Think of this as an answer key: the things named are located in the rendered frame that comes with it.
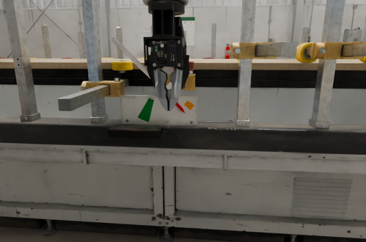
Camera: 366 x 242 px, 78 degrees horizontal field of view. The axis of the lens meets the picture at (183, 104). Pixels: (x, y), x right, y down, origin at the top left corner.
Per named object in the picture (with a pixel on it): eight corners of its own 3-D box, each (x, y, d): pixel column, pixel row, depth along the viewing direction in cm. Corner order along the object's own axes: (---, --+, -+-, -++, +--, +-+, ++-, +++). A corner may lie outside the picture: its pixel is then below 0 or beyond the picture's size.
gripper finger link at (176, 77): (165, 115, 45) (164, 68, 43) (169, 109, 51) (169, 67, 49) (181, 116, 45) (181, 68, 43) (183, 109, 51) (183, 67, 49)
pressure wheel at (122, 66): (137, 88, 94) (135, 60, 92) (119, 90, 89) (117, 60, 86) (127, 86, 100) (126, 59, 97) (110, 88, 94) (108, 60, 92)
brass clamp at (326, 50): (365, 59, 67) (368, 41, 66) (317, 59, 68) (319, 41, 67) (352, 59, 73) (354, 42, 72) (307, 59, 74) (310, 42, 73)
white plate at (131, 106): (197, 126, 76) (197, 96, 74) (121, 124, 78) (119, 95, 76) (197, 125, 76) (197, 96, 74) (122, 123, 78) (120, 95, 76)
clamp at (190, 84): (194, 90, 73) (195, 74, 72) (153, 90, 74) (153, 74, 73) (195, 88, 79) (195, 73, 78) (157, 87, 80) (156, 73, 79)
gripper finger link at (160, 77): (150, 115, 45) (148, 68, 44) (156, 109, 51) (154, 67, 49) (165, 115, 45) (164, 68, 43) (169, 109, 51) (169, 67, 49)
